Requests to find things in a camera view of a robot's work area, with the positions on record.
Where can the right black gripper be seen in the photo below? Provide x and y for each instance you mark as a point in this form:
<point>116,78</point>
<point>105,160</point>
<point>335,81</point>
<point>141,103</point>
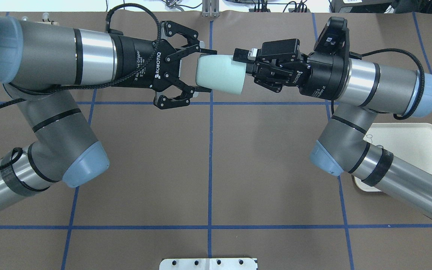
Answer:
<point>323,75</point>

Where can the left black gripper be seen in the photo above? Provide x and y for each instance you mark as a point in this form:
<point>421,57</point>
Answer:
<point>135,60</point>

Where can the light green cup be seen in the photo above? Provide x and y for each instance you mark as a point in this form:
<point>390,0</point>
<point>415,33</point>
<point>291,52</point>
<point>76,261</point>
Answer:
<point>221,73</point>

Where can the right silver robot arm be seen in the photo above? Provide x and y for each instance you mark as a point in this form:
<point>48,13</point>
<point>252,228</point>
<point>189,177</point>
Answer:
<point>373,92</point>

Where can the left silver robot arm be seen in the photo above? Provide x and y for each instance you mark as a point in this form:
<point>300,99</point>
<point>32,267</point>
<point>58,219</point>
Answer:
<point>40,63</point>

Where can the cream rabbit tray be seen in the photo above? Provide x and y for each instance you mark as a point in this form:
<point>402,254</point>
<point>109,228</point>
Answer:
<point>411,142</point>

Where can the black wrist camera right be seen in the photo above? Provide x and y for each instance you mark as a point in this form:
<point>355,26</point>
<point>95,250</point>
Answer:
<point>334,35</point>

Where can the aluminium frame post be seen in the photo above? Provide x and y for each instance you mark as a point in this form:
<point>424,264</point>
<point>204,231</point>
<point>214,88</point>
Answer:
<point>211,8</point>

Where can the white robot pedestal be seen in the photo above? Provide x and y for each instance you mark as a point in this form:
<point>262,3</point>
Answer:
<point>209,264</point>

